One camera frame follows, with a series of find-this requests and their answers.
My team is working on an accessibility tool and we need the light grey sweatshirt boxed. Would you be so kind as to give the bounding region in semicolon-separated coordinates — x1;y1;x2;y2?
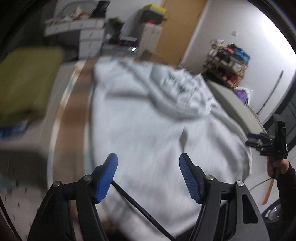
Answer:
91;60;252;235

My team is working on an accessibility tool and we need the person's right forearm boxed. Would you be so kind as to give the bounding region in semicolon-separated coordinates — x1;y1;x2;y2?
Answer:
277;163;296;221

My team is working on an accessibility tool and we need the person's right hand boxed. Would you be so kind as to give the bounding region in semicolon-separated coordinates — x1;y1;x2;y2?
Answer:
266;157;290;179

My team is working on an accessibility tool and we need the grey bed end bench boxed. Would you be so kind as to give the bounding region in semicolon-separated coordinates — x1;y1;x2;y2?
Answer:
206;80;266;134

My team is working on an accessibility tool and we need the plaid bed sheet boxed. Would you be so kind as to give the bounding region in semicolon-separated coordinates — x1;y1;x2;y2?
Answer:
47;57;99;187

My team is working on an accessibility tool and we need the purple bag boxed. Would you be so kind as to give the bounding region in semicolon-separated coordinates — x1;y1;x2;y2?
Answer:
234;87;250;105

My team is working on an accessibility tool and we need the grey mop pole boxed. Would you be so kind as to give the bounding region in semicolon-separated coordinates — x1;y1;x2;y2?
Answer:
257;70;284;115

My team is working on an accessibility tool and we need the wooden shoe rack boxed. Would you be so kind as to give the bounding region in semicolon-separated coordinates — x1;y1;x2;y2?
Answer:
203;39;250;89

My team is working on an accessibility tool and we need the olive green pillow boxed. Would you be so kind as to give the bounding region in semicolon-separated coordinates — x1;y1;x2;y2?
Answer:
1;47;64;126

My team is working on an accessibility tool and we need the white drawer dresser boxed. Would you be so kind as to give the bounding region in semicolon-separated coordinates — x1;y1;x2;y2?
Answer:
44;18;105;59

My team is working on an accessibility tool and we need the white narrow cabinet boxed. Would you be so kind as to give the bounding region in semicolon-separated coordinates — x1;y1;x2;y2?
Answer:
137;23;163;58

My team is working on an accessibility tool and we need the wooden door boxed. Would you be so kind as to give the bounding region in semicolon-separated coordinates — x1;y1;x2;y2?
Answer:
156;0;207;65

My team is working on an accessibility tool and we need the black cable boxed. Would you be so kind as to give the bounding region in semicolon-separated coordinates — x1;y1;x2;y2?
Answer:
111;180;178;241

